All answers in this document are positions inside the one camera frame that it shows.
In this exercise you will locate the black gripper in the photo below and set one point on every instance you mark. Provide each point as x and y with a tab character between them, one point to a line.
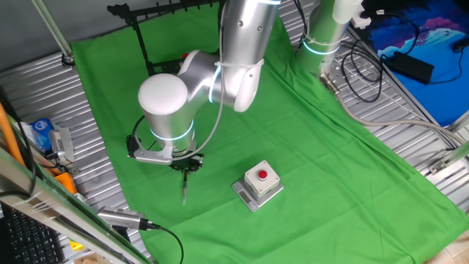
187	155

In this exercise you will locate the slanted aluminium strut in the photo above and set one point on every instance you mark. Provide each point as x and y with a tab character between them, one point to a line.
51	25

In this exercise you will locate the small grey red-button box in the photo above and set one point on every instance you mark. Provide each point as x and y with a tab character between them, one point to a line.
185	55

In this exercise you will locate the silver camera on black stand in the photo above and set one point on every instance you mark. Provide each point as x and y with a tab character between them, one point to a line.
117	217

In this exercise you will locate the orange pole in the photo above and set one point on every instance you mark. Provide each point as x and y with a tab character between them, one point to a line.
9	135

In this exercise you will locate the black computer mouse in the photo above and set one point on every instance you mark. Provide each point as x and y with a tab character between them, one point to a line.
462	44

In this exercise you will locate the green cloth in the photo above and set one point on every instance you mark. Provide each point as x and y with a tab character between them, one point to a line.
293	146

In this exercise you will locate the black power adapter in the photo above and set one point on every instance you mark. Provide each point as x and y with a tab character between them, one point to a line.
410	67

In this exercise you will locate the silver ribbed device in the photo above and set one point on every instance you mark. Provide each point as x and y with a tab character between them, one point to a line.
60	143

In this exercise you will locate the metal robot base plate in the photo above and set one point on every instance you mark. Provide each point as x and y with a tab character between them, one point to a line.
339	67

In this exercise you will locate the black keyboard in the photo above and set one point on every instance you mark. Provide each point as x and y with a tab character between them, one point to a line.
29	238

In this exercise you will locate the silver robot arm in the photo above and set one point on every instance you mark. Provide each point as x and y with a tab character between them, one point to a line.
238	36

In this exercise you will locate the brown calligraphy brush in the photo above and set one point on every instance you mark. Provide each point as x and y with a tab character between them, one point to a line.
184	190

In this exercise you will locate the black pen rack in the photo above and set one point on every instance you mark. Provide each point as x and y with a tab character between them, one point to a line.
121	9

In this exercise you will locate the blue tissue pack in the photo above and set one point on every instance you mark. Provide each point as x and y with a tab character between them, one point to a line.
41	133

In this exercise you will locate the silver depth camera with bracket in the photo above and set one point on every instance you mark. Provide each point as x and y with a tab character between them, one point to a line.
154	157

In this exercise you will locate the white power plug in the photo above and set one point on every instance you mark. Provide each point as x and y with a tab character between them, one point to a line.
361	20

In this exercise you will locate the blue patterned mat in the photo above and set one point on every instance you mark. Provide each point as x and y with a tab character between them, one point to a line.
439	91

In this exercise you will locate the aluminium profile with bracket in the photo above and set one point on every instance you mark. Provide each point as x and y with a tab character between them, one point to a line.
448	161

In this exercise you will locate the aluminium frame beam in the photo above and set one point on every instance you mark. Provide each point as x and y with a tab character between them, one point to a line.
55	205

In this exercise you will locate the red-button box with metal baseplate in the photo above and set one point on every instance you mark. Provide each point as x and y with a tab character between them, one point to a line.
262	179

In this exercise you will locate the orange box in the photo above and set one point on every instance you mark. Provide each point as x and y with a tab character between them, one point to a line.
66	182

